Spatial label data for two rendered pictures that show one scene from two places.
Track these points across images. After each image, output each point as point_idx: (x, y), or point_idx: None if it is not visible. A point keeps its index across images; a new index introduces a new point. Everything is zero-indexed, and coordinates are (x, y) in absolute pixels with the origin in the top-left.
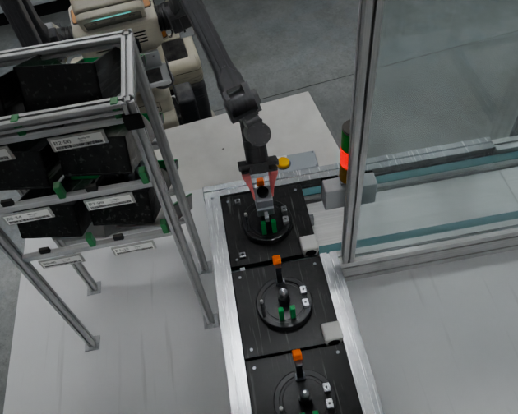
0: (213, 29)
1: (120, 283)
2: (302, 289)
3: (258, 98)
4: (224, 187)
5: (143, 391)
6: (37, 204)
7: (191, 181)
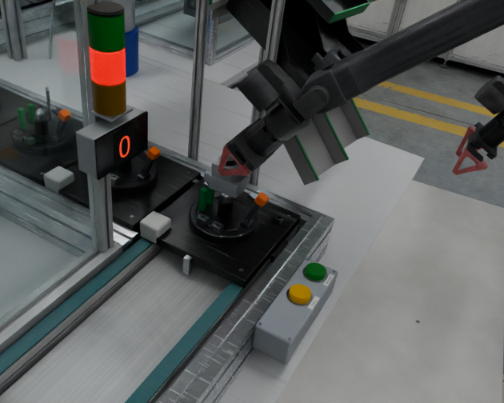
0: (422, 24)
1: (292, 165)
2: (114, 176)
3: (306, 94)
4: (316, 230)
5: (184, 134)
6: None
7: (380, 264)
